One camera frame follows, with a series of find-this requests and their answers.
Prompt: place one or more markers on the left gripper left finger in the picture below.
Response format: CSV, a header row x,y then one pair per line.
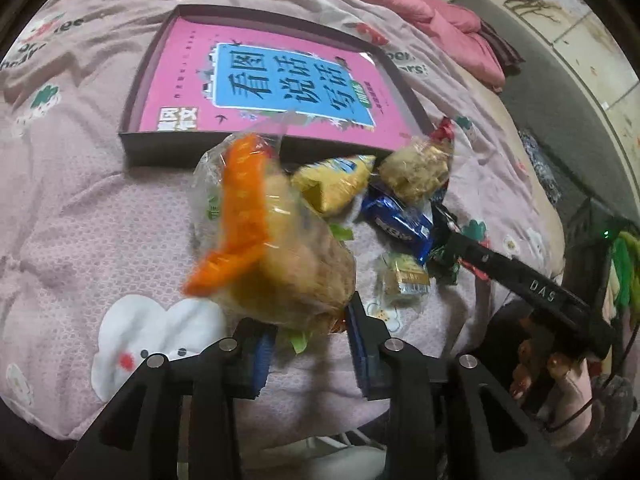
x,y
247,357

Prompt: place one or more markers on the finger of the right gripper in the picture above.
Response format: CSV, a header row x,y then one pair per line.
x,y
447,236

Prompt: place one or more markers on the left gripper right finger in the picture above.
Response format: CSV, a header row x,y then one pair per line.
x,y
366,335

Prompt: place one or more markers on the blue wafer snack packet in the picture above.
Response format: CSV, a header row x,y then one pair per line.
x,y
403,223

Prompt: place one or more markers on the clear bag brown pastry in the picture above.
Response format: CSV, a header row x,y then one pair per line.
x,y
417,171

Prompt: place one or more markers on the yellow snack packet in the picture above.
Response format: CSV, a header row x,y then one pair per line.
x,y
331,185

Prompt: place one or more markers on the orange cracker snack pack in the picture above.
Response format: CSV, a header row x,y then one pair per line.
x,y
262,251

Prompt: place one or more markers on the green milk snack packet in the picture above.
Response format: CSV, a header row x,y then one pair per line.
x,y
299,339

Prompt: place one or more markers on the operator right hand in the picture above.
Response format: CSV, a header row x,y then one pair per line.
x,y
570,393

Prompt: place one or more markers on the grey headboard cushion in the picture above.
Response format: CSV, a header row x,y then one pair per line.
x,y
545,102

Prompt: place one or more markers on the dark striped pillow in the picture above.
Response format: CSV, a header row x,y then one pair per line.
x,y
508,58

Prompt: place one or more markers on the pink strawberry print bedsheet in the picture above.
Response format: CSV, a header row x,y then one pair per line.
x,y
94,254

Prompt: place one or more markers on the pink quilted duvet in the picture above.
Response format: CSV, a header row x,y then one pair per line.
x,y
456,31

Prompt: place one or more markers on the pink children's book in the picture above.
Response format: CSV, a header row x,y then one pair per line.
x,y
204,76

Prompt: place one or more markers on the flower wall painting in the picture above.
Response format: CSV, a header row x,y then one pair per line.
x,y
588,48

